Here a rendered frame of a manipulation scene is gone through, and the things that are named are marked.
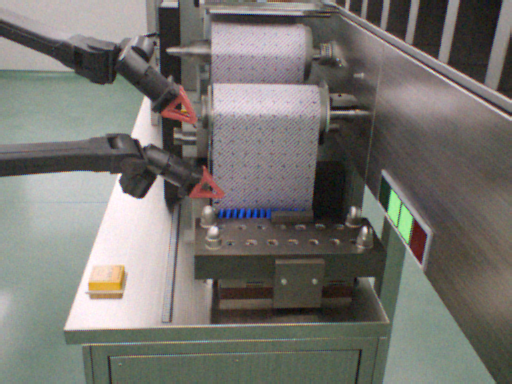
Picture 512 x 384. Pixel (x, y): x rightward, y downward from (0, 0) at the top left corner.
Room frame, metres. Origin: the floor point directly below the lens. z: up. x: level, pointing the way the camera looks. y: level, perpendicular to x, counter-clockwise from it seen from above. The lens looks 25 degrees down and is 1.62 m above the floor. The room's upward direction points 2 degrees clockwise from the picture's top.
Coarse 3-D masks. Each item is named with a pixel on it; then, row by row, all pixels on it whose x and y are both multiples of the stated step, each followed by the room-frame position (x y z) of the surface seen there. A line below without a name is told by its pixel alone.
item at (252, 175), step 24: (216, 144) 1.16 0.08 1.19; (240, 144) 1.17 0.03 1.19; (264, 144) 1.17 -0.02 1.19; (288, 144) 1.18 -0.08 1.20; (312, 144) 1.18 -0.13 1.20; (216, 168) 1.16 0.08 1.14; (240, 168) 1.17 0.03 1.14; (264, 168) 1.17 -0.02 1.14; (288, 168) 1.18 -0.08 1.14; (312, 168) 1.18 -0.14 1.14; (216, 192) 1.16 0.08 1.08; (240, 192) 1.17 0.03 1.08; (264, 192) 1.17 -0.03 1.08; (288, 192) 1.18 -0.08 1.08; (312, 192) 1.18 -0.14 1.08
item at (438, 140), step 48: (384, 48) 1.10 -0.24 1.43; (384, 96) 1.05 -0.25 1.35; (432, 96) 0.84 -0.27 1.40; (480, 96) 0.71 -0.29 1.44; (384, 144) 1.02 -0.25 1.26; (432, 144) 0.81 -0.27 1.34; (480, 144) 0.67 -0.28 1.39; (432, 192) 0.78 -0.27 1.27; (480, 192) 0.64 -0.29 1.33; (432, 240) 0.74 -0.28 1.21; (480, 240) 0.62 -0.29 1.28; (480, 288) 0.59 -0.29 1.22; (480, 336) 0.57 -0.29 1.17
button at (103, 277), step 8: (96, 272) 1.04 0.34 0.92; (104, 272) 1.04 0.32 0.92; (112, 272) 1.04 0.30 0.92; (120, 272) 1.05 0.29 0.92; (88, 280) 1.01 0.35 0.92; (96, 280) 1.01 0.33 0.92; (104, 280) 1.01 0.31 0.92; (112, 280) 1.01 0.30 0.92; (120, 280) 1.02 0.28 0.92; (88, 288) 1.00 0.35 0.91; (96, 288) 1.00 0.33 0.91; (104, 288) 1.01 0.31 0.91; (112, 288) 1.01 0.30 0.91; (120, 288) 1.01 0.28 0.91
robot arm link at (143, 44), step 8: (88, 40) 1.17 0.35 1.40; (96, 40) 1.18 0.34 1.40; (128, 40) 1.26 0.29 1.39; (136, 40) 1.24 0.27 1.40; (144, 40) 1.25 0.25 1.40; (96, 48) 1.16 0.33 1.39; (104, 48) 1.15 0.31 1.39; (112, 48) 1.16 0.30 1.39; (120, 48) 1.22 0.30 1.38; (136, 48) 1.21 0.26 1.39; (144, 48) 1.22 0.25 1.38; (152, 48) 1.26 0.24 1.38; (112, 56) 1.16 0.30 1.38; (144, 56) 1.22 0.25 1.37; (112, 64) 1.16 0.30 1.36; (112, 72) 1.17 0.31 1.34; (104, 80) 1.17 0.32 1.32; (112, 80) 1.17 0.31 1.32
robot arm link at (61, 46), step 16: (0, 16) 1.24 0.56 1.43; (16, 16) 1.26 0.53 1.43; (0, 32) 1.24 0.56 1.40; (16, 32) 1.22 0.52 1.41; (32, 32) 1.21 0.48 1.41; (48, 32) 1.21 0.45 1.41; (64, 32) 1.22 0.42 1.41; (32, 48) 1.21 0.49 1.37; (48, 48) 1.19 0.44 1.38; (64, 48) 1.17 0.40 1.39; (80, 48) 1.15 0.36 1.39; (64, 64) 1.18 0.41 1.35; (80, 64) 1.19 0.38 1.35; (96, 64) 1.15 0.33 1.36; (96, 80) 1.16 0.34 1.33
